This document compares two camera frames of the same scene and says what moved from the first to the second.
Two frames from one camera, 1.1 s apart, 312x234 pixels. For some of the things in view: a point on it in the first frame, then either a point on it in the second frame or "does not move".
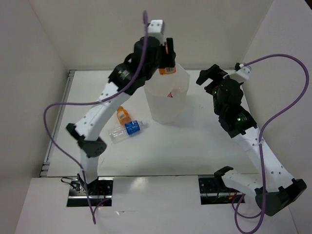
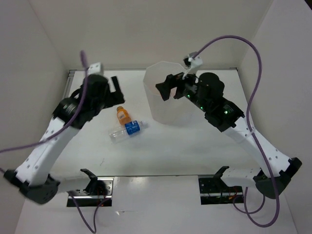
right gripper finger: (211, 87) -> (180, 92)
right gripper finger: (214, 72) -> (171, 81)
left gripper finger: (171, 54) -> (116, 97)
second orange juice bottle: (123, 116) does not move
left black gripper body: (154, 66) -> (103, 102)
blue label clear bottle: (119, 133) does not move
